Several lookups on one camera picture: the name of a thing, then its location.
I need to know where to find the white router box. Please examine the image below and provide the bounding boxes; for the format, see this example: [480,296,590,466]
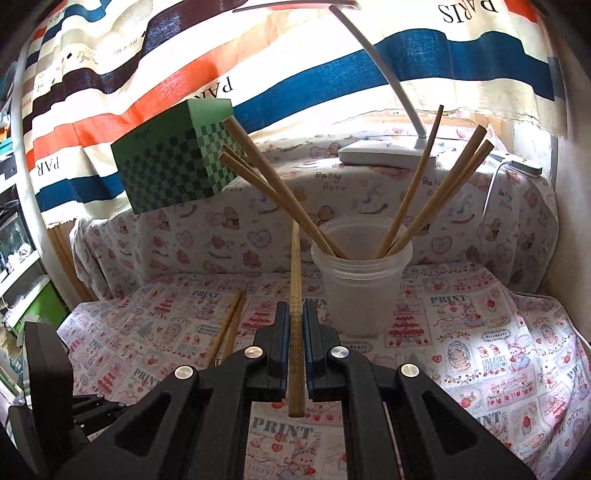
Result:
[489,152,543,177]

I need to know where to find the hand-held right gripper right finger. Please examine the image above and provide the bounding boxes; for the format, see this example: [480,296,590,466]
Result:
[305,302,539,480]

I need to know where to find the wooden frame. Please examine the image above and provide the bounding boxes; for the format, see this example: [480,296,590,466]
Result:
[48,222,95,303]

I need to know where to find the white shelf unit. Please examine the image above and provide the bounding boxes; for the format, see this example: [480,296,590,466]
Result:
[0,60,70,398]

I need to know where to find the white cable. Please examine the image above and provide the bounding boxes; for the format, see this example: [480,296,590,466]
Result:
[480,159,509,227]

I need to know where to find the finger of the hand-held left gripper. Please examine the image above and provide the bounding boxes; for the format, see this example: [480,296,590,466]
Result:
[71,394,127,435]

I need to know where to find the green storage bin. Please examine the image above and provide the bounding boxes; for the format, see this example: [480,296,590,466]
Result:
[11,276,68,337]

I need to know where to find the green checkered box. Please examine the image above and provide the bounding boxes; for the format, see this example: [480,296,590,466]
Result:
[111,98,235,214]

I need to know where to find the striped curtain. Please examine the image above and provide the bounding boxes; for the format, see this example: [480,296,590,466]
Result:
[18,0,568,229]

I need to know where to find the white desk lamp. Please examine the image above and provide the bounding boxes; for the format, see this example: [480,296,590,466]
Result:
[232,0,438,169]

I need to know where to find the translucent plastic cup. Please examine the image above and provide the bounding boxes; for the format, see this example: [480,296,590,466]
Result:
[310,219,413,336]

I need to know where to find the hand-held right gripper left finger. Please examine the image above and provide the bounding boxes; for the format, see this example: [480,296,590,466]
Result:
[55,302,291,480]

